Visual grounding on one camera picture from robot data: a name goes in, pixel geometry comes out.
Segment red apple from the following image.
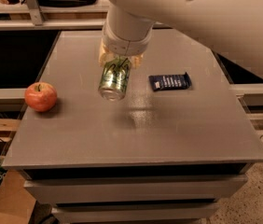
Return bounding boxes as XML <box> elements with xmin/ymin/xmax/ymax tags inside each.
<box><xmin>24</xmin><ymin>82</ymin><xmax>57</xmax><ymax>112</ymax></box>

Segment green soda can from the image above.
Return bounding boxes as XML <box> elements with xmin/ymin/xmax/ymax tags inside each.
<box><xmin>98</xmin><ymin>56</ymin><xmax>131</xmax><ymax>101</ymax></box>

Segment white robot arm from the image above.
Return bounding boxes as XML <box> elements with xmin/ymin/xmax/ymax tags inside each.
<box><xmin>103</xmin><ymin>0</ymin><xmax>263</xmax><ymax>78</ymax></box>

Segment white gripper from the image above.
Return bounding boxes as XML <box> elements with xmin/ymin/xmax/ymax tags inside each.
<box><xmin>99</xmin><ymin>21</ymin><xmax>153</xmax><ymax>69</ymax></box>

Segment cardboard box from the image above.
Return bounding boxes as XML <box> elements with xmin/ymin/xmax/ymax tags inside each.
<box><xmin>0</xmin><ymin>119</ymin><xmax>36</xmax><ymax>224</ymax></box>

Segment grey drawer cabinet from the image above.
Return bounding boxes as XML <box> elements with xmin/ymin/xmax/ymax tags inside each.
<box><xmin>2</xmin><ymin>162</ymin><xmax>263</xmax><ymax>224</ymax></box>

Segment metal shelf bracket left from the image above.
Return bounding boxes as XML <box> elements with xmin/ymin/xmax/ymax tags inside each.
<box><xmin>26</xmin><ymin>0</ymin><xmax>43</xmax><ymax>26</ymax></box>

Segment dark blue snack bar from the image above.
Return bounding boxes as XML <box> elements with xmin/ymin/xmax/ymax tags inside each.
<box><xmin>148</xmin><ymin>73</ymin><xmax>192</xmax><ymax>91</ymax></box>

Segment black computer mouse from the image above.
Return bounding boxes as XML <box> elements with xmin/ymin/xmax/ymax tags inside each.
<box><xmin>7</xmin><ymin>0</ymin><xmax>25</xmax><ymax>5</ymax></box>

